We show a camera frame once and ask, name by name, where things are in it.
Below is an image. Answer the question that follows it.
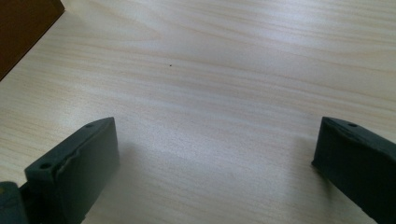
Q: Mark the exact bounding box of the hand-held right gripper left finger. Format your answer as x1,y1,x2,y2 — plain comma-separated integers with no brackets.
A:
19,117,120,224

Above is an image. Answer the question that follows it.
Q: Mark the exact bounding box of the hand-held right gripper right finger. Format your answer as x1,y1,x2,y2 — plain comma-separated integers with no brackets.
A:
311,116,396,224

